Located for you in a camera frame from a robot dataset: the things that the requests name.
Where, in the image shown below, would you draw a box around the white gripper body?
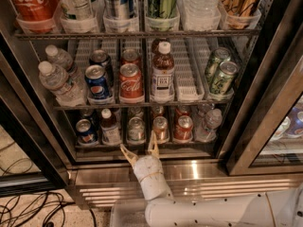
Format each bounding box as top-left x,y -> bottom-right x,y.
133,155 -> 173,201

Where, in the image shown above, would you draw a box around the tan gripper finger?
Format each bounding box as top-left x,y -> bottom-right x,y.
120,144 -> 138,166
148,131 -> 159,157

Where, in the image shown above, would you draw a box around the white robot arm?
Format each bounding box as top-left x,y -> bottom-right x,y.
120,134 -> 303,227

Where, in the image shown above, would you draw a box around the bottom front brown can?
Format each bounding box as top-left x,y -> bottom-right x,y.
152,116 -> 169,144

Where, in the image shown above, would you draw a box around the brown can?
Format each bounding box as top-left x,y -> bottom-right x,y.
151,106 -> 165,118
152,116 -> 169,144

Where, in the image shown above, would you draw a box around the bottom front red can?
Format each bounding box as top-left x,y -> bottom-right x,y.
173,115 -> 193,141

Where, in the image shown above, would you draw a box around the red can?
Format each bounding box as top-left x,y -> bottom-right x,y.
175,105 -> 191,117
173,115 -> 193,141

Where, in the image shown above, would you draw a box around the bottom rear brown can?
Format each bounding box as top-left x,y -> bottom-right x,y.
151,106 -> 165,118

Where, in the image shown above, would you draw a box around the bottom front Pepsi can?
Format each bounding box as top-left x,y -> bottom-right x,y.
76,119 -> 98,146

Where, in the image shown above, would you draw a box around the pepsi can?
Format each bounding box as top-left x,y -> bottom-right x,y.
76,119 -> 98,146
84,64 -> 113,104

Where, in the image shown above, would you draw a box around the bottom rear red can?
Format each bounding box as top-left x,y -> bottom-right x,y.
175,105 -> 191,117

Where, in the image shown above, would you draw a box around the middle front Coca-Cola can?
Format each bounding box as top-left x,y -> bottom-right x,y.
119,63 -> 144,103

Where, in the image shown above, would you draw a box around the coca-cola can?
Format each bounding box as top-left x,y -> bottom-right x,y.
119,63 -> 144,103
121,48 -> 142,69

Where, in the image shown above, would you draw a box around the middle front Pepsi can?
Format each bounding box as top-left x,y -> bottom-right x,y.
84,64 -> 113,104

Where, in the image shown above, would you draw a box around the front green can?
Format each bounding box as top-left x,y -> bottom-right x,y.
210,61 -> 239,96

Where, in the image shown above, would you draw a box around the green can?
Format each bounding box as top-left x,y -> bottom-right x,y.
147,0 -> 177,31
205,47 -> 231,83
210,61 -> 239,96

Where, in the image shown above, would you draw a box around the middle rear Coca-Cola can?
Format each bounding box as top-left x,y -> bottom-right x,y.
121,48 -> 142,69

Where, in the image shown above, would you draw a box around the empty white shelf tray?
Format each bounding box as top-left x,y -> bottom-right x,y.
171,39 -> 205,102

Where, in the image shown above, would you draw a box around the middle rear dark can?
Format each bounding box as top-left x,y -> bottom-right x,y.
89,49 -> 114,87

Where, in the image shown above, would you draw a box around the fridge sliding glass door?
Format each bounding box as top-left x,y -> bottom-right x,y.
226,57 -> 303,175

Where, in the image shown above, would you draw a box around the rear green can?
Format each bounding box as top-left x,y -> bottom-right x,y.
205,47 -> 231,83

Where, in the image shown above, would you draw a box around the top green can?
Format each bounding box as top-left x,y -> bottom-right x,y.
147,0 -> 177,31

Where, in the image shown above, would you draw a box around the blue can behind door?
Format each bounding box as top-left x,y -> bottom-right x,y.
285,107 -> 303,138

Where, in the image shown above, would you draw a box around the top silver blue can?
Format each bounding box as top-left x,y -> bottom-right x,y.
103,0 -> 135,32

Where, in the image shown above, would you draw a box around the bottom tea bottle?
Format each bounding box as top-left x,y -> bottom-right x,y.
100,109 -> 121,146

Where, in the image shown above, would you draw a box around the tea bottle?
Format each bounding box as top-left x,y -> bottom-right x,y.
151,42 -> 174,102
100,109 -> 121,146

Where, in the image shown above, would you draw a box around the clear plastic bin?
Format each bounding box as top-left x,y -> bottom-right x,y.
110,199 -> 149,227

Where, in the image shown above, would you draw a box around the bottom front water bottle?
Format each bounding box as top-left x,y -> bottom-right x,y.
196,109 -> 223,143

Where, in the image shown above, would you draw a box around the middle front tea bottle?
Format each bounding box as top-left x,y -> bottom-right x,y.
151,42 -> 174,102

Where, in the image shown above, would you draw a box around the middle front water bottle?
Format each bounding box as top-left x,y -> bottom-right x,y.
38,61 -> 86,107

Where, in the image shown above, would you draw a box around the middle rear water bottle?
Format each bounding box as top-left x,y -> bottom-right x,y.
45,44 -> 81,80

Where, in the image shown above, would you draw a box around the top clear water bottle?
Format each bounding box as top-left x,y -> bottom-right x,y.
178,0 -> 221,31

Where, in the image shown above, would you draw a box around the top clear labelled bottle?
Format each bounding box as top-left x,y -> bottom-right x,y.
60,0 -> 98,34

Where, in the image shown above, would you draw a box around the top gold cans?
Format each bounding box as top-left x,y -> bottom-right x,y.
219,0 -> 260,29

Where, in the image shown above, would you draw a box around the large Coca-Cola bottle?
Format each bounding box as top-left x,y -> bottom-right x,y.
11,0 -> 59,33

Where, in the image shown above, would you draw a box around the black floor cables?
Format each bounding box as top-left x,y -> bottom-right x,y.
0,139 -> 98,227

